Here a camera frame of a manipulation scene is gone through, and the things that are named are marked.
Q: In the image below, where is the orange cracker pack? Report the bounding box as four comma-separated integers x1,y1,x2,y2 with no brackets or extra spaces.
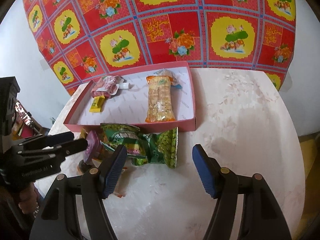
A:
145,76,176,123

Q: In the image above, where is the yellow green candy packet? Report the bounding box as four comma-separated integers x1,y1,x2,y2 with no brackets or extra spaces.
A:
89,95,105,113

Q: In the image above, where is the brown plum jelly cup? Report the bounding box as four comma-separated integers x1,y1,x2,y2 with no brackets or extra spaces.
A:
76,159,95,176

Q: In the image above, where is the green pea snack bag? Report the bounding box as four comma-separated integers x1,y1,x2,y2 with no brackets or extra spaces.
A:
131,127,178,168

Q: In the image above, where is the person's left hand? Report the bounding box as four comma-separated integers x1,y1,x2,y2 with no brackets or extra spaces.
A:
18,182,41,215

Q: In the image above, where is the red floral patterned cloth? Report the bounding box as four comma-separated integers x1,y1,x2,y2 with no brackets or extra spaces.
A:
23,0,296,94

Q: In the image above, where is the pink peach jelly pouch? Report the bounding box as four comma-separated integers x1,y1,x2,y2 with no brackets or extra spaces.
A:
91,75,130,99

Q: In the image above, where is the clear blue candy packet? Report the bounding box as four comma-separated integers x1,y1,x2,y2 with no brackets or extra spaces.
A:
154,69,182,89

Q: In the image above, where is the pink shallow cardboard box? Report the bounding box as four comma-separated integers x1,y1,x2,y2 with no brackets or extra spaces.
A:
63,61,196,133

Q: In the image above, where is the colourful gummy burger packet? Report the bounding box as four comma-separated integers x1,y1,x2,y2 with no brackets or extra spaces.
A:
92,158,128,198

